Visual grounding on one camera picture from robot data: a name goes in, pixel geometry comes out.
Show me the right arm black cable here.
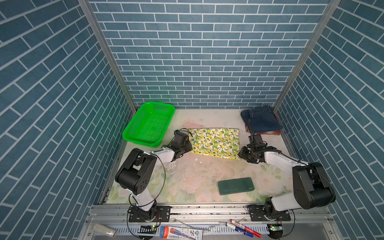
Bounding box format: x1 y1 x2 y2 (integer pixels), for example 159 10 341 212
246 119 337 239

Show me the dark green folded cloth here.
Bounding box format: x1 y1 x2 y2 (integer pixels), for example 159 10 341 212
218 177 255 196

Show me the aluminium corner frame post left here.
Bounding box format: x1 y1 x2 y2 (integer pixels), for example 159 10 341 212
78 0 137 114

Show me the white small device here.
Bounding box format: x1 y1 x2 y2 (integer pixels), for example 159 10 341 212
93 224 118 238

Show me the red plaid skirt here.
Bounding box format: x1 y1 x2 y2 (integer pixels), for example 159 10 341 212
245 125 282 136

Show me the aluminium corner frame post right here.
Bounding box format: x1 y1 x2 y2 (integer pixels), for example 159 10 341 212
273 0 341 113

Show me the aluminium front rail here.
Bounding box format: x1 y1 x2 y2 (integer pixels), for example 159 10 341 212
79 203 342 240

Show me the blue marker pen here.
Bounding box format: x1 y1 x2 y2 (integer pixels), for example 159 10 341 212
226 223 254 238

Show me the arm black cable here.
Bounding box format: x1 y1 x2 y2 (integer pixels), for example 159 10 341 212
125 128 194 240
246 119 337 239

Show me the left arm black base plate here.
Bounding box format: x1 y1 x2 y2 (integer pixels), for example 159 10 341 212
128 206 171 223

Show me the yellow floral skirt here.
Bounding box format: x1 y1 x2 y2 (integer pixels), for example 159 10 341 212
189 128 241 160

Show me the blue red packaged tool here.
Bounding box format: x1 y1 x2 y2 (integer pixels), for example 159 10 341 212
160 226 204 240

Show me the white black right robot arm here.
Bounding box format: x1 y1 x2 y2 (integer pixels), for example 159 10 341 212
238 134 336 214

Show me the aluminium corner frame post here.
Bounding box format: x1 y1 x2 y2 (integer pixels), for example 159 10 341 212
78 0 137 114
273 0 341 113

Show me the dark navy skirt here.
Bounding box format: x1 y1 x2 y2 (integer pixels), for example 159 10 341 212
241 106 282 134

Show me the red marker pen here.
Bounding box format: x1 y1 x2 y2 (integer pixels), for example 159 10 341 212
231 219 261 238

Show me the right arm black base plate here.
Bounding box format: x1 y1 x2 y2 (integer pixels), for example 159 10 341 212
247 205 291 222

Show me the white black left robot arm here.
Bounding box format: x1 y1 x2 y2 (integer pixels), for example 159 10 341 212
115 128 193 214

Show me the green plastic basket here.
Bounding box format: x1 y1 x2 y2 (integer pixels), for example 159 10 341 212
122 102 176 148

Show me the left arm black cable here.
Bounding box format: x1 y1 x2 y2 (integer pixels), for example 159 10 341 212
125 128 194 240

